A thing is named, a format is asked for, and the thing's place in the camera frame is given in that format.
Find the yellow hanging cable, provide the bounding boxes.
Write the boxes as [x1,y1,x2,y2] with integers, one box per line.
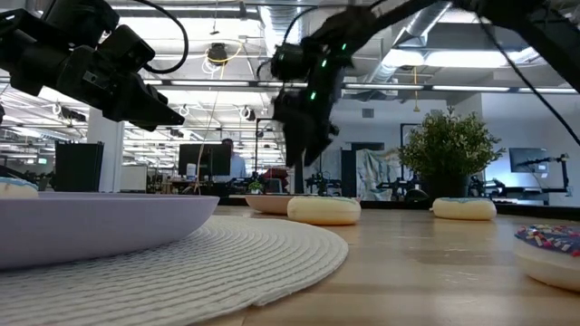
[194,43,245,195]

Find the red background object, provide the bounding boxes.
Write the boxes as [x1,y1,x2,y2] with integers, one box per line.
[264,167,290,194]

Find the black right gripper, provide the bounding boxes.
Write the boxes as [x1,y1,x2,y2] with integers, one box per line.
[272,62,343,169]

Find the silver ventilation duct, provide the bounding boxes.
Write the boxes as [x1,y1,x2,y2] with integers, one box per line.
[257,4,295,46]

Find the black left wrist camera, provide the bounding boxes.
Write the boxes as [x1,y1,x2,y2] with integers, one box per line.
[97,24,158,73]

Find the white teal draped cloth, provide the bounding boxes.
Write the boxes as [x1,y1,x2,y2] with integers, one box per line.
[356,149,401,201]

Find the black ceiling camera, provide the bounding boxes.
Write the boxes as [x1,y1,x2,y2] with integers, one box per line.
[207,43,229,67]

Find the pink plate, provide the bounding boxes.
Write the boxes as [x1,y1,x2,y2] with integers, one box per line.
[244,193,300,216]

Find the small navy sprinkled donut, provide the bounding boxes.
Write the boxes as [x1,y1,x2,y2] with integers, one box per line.
[513,223,580,293]

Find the small green potted plant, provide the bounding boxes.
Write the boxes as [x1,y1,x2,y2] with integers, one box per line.
[397,106,507,205]

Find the person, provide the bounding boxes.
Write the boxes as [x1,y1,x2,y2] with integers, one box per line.
[221,138,248,180]

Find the purple plate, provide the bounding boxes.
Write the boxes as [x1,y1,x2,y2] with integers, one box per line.
[0,191,221,272]

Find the black boom stand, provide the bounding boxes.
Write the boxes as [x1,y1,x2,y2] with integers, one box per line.
[516,152,572,198]

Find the black rectangular panel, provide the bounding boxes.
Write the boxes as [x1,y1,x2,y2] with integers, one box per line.
[54,141,104,193]

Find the large mint donut black drizzle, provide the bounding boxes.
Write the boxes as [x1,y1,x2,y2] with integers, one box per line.
[286,195,363,226]

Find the ceiling light strip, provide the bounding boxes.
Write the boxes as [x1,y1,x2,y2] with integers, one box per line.
[430,84,512,93]
[169,80,251,87]

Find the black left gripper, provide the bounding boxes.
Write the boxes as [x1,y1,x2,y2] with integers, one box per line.
[56,44,186,134]

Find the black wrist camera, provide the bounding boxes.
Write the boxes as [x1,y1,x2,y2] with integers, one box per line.
[270,43,312,82]
[97,24,158,73]

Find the white woven round placemat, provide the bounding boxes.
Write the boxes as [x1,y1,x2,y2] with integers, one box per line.
[0,215,350,326]

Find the large blue iced donut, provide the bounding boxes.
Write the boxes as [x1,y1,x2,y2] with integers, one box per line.
[0,176,40,199]
[430,197,498,222]

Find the black computer monitor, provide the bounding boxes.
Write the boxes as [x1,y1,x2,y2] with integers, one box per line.
[178,143,232,177]

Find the dark wall screen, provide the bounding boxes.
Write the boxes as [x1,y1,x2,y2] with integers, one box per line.
[508,148,549,174]

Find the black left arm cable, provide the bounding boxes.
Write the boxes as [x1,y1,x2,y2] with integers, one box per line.
[130,0,190,76]

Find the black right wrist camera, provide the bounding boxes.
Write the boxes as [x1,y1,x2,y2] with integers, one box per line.
[270,43,312,82]

